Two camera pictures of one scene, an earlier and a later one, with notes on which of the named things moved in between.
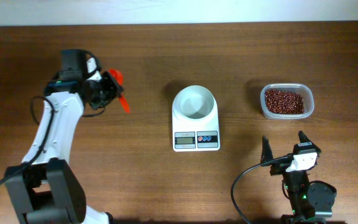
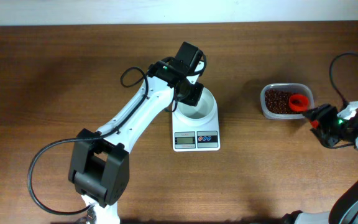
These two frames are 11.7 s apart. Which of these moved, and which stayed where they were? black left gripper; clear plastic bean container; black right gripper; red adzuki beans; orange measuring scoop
Moved: orange measuring scoop; black left gripper; black right gripper
Stayed: red adzuki beans; clear plastic bean container
